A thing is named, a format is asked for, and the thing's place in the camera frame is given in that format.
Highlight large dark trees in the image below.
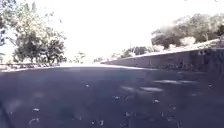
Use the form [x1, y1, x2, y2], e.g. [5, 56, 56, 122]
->
[0, 0, 68, 66]

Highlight grey asphalt road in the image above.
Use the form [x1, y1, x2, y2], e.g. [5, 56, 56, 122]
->
[0, 63, 224, 128]

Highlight row of trees above wall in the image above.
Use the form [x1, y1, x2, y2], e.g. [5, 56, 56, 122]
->
[111, 13, 224, 59]

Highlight long stone wall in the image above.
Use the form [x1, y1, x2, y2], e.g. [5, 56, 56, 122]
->
[101, 39, 224, 73]

